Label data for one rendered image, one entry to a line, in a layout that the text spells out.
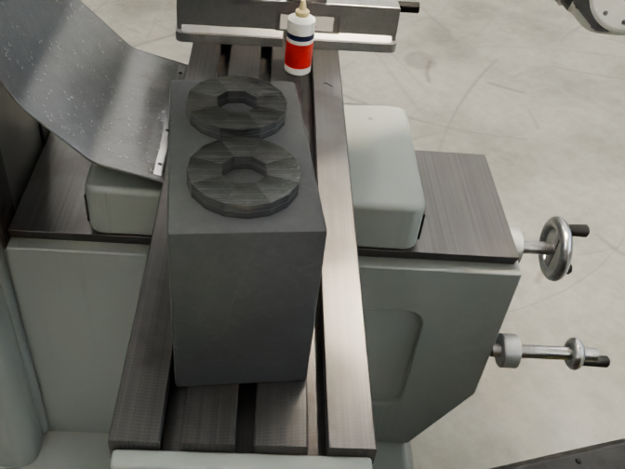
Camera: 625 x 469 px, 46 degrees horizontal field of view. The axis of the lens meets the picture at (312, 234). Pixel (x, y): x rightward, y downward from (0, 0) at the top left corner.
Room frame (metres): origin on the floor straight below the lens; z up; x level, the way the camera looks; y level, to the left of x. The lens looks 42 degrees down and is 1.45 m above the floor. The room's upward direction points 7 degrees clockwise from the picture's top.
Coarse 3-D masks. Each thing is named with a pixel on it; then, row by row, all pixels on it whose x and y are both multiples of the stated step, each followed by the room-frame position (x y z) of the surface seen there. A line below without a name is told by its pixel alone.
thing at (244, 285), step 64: (192, 128) 0.53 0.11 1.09; (256, 128) 0.52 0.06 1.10; (192, 192) 0.43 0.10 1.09; (256, 192) 0.43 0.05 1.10; (192, 256) 0.39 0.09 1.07; (256, 256) 0.40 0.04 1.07; (320, 256) 0.41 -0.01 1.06; (192, 320) 0.39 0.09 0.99; (256, 320) 0.40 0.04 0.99; (192, 384) 0.39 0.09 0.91
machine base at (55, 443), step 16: (48, 432) 0.75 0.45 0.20; (64, 432) 0.76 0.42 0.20; (80, 432) 0.76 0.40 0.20; (48, 448) 0.72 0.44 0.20; (64, 448) 0.73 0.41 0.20; (80, 448) 0.73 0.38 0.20; (96, 448) 0.73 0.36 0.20; (384, 448) 0.81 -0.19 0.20; (400, 448) 0.81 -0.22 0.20; (32, 464) 0.68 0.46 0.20; (48, 464) 0.69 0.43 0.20; (64, 464) 0.69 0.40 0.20; (80, 464) 0.70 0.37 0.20; (96, 464) 0.70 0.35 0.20; (384, 464) 0.77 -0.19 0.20; (400, 464) 0.78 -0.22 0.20
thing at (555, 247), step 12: (516, 228) 1.00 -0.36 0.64; (552, 228) 1.03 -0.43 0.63; (564, 228) 0.99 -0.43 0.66; (576, 228) 1.00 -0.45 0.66; (588, 228) 1.00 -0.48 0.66; (516, 240) 0.97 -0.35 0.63; (540, 240) 1.04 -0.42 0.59; (552, 240) 1.01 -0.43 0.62; (564, 240) 0.97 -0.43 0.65; (528, 252) 0.98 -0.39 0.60; (540, 252) 0.98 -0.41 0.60; (552, 252) 0.99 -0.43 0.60; (564, 252) 0.95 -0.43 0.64; (540, 264) 1.00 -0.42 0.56; (552, 264) 0.98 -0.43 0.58; (564, 264) 0.94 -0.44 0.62; (552, 276) 0.95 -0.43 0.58
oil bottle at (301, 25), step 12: (300, 12) 0.98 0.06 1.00; (288, 24) 0.98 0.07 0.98; (300, 24) 0.97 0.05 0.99; (312, 24) 0.98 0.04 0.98; (288, 36) 0.97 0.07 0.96; (300, 36) 0.97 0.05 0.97; (312, 36) 0.98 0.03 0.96; (288, 48) 0.97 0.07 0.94; (300, 48) 0.97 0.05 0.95; (288, 60) 0.97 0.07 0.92; (300, 60) 0.97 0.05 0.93; (288, 72) 0.97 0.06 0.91; (300, 72) 0.97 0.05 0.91
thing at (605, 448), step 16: (592, 448) 0.60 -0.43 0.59; (608, 448) 0.60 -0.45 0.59; (624, 448) 0.61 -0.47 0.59; (512, 464) 0.56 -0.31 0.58; (528, 464) 0.56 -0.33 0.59; (544, 464) 0.56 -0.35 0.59; (560, 464) 0.57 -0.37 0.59; (576, 464) 0.57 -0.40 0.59; (592, 464) 0.57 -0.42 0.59; (608, 464) 0.57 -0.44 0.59; (624, 464) 0.58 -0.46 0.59
